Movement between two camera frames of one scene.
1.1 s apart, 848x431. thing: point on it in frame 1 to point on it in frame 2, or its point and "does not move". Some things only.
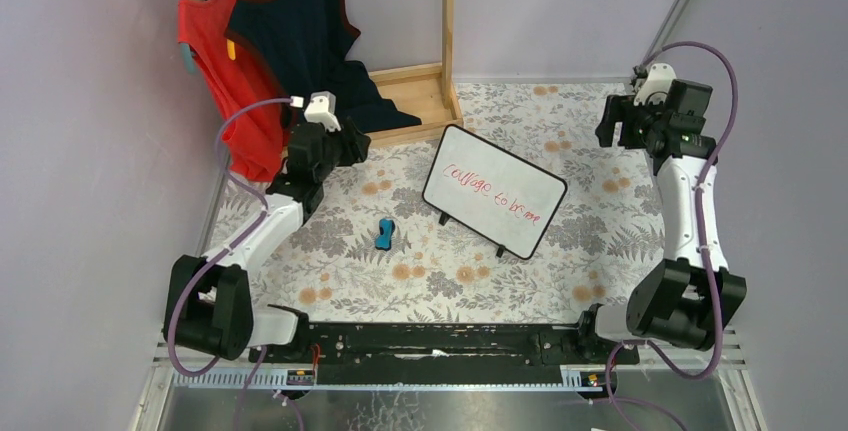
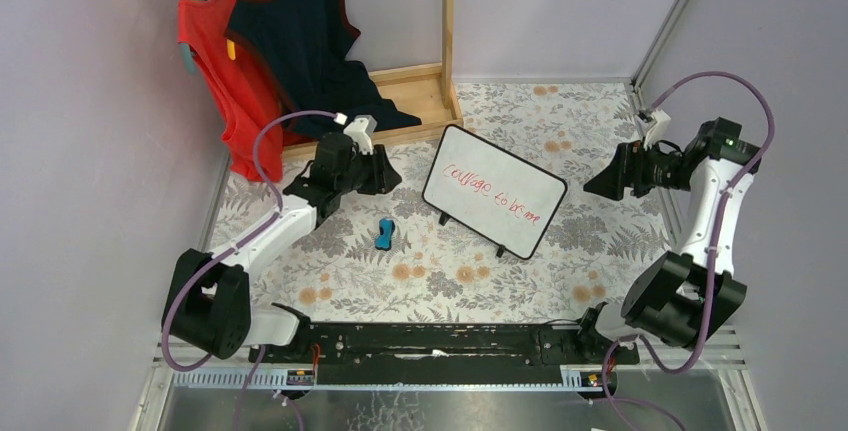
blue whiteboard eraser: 383,240 does not move
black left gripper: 351,143 to 369,167
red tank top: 257,137 does not move
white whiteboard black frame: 494,194 does not move
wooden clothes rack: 428,92 does not move
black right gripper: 614,120 to 628,172
